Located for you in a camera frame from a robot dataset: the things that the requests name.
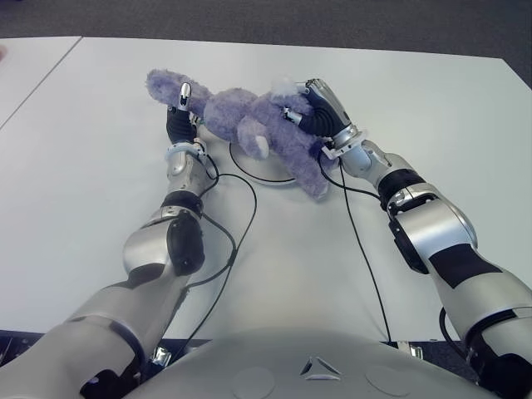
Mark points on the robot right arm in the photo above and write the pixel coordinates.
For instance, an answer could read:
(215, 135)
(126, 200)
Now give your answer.
(432, 232)

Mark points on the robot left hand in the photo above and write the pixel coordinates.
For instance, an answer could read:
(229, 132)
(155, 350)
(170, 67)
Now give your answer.
(179, 124)

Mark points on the shiny metal bracket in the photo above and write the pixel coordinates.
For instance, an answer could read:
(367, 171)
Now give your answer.
(161, 355)
(415, 351)

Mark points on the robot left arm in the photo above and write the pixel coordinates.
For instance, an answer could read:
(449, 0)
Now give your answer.
(145, 249)

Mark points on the grey robot torso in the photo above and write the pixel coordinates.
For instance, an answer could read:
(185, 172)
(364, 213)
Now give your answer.
(270, 357)

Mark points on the white plate black rim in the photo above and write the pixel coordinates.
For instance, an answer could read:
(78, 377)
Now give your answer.
(266, 170)

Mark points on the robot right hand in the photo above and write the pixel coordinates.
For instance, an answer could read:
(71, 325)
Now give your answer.
(326, 116)

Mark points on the purple plush bunny doll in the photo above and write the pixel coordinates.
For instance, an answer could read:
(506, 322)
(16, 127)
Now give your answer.
(257, 120)

